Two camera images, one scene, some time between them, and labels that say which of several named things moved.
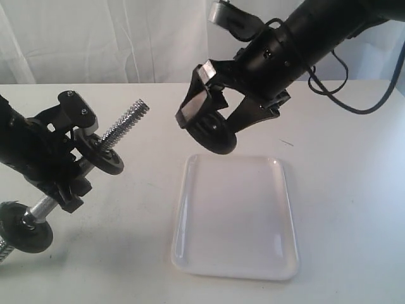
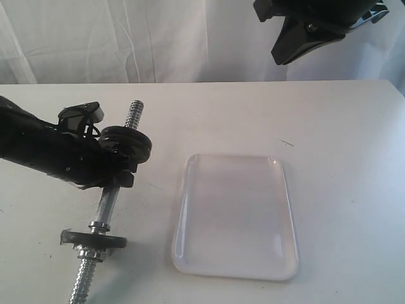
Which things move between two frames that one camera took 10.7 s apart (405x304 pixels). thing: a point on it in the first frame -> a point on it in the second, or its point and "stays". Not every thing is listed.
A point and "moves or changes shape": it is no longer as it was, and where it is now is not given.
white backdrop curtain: (92, 42) stays
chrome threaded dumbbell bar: (84, 166) -> (90, 258)
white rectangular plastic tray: (235, 218) stays
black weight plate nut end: (19, 228) -> (93, 239)
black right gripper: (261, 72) -> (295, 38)
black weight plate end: (93, 153) moves or changes shape
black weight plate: (212, 132) -> (126, 143)
